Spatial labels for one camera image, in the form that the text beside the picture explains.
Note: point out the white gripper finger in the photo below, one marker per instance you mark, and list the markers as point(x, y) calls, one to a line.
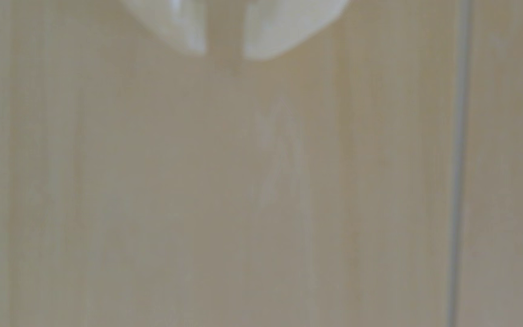
point(279, 22)
point(179, 22)

